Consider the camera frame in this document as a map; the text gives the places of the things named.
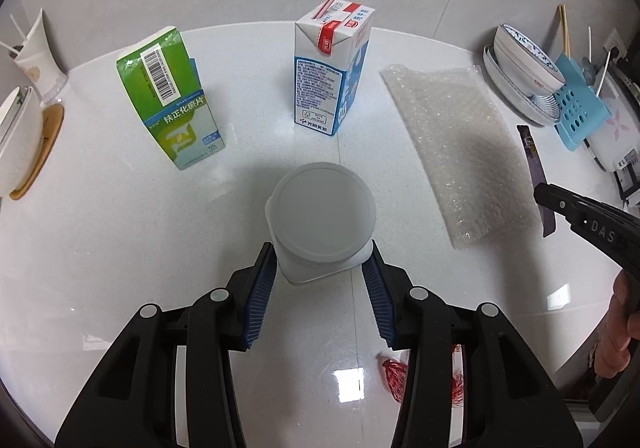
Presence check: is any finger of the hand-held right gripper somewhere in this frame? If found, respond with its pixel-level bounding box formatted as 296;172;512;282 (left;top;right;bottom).
533;183;581;229

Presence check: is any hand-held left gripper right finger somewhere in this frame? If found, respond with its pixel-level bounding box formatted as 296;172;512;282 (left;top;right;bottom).
361;240;586;448

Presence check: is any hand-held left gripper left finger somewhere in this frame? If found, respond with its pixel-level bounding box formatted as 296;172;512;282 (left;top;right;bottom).
54;242;278;448

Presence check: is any purple sachet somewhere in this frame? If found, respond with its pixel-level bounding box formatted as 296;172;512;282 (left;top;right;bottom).
517;125;557;239

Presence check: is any white pill bottle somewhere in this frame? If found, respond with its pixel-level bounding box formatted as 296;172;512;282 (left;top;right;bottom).
264;163;377;285

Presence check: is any clear bubble wrap sheet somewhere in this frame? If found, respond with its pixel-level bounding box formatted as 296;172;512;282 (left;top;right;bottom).
381;64;543;251

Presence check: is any blue and white milk carton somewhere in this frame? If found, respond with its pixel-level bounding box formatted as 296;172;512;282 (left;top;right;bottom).
292;2;376;137

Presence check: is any red striped drinking straw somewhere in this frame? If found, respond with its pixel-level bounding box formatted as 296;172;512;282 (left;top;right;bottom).
312;0;346;21

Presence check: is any person's right hand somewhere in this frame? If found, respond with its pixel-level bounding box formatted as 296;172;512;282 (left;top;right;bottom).
595;270;640;379

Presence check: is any red mesh netting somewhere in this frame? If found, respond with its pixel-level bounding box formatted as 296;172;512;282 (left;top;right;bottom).
376;345;468;409

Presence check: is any blue plastic utensil holder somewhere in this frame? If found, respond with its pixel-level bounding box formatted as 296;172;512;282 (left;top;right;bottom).
552;52;613;151

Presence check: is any white rice cooker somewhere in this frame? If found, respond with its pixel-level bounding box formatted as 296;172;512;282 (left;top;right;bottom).
585;72;640;172

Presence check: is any blue striped plate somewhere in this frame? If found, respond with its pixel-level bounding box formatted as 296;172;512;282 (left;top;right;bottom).
482;44;562;127

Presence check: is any white bowl with red print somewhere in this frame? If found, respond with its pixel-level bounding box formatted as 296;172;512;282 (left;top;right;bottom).
492;35;566;92

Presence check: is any white plastic stirrer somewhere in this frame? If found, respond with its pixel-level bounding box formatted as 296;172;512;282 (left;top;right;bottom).
595;50;612;94

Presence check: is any blue floral bowl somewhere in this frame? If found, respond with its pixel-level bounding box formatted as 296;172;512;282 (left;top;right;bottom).
495;22;561;78

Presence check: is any bundle of wooden chopsticks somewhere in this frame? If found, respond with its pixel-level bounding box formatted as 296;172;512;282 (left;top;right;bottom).
557;4;571;56

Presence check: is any green medicine box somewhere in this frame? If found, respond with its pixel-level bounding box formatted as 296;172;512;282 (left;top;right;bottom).
116;26;227;171

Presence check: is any round wooden coaster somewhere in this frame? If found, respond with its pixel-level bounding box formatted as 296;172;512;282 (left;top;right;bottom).
9;104;65;201

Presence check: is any white bowl with dark rim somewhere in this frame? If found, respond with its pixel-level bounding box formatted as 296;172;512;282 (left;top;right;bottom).
0;85;45;196

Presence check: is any tall white cup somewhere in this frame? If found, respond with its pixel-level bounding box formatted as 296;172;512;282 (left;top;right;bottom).
12;10;68;101

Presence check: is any white wall socket with plug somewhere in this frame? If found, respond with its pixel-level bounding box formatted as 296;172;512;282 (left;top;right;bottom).
602;30;627;59

